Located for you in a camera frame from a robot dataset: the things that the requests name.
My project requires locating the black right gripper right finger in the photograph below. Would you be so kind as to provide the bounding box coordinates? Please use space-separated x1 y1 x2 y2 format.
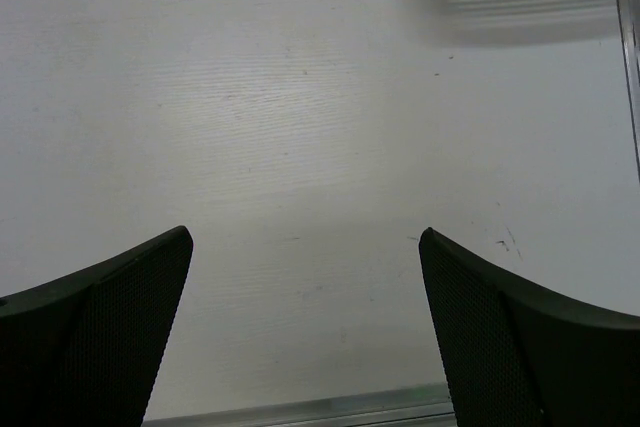
419 229 639 426

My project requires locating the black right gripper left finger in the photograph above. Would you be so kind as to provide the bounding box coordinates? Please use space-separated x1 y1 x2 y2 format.
1 226 193 426

